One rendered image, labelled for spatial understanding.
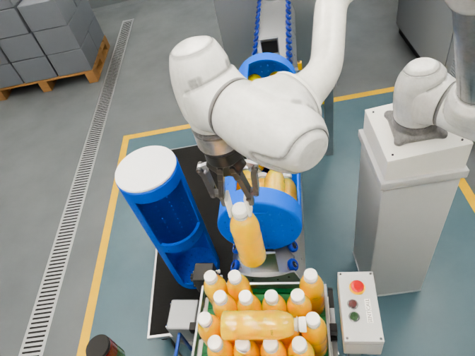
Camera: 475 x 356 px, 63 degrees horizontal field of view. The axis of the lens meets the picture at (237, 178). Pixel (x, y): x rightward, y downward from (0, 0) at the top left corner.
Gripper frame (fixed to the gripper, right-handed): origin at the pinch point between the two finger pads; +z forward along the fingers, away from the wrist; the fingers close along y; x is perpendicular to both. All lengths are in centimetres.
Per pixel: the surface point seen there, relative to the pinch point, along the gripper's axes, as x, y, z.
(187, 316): 3, 29, 61
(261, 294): -3, 2, 57
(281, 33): -178, -1, 56
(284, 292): -4, -6, 57
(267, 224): -18.1, -1.7, 35.1
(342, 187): -125, -36, 148
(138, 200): -41, 56, 49
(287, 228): -18.2, -7.9, 38.0
